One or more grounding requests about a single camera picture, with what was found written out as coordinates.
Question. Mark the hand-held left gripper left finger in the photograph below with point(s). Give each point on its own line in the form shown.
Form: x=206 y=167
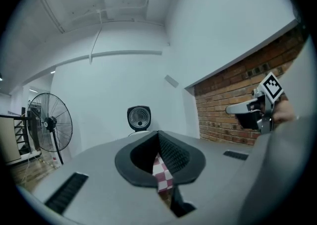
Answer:
x=133 y=169

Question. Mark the person's right hand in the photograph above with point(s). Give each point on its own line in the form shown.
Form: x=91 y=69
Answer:
x=284 y=112

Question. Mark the person's light shirt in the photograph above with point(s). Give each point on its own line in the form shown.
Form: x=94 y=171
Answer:
x=305 y=82

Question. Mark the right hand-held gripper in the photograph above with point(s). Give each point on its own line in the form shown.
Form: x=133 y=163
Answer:
x=268 y=95

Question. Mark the black standing fan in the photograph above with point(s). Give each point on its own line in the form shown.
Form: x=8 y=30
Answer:
x=50 y=122

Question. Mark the black metal rack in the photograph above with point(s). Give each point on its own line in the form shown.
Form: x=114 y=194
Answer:
x=23 y=129

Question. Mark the white wall box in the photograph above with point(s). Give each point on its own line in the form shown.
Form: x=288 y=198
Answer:
x=171 y=81

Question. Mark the light wooden cabinet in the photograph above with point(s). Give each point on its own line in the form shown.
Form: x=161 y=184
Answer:
x=8 y=139

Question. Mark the red white checkered cloth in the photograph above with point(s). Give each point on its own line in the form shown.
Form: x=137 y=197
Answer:
x=162 y=172

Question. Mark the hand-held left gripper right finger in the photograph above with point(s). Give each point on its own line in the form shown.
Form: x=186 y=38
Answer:
x=184 y=162

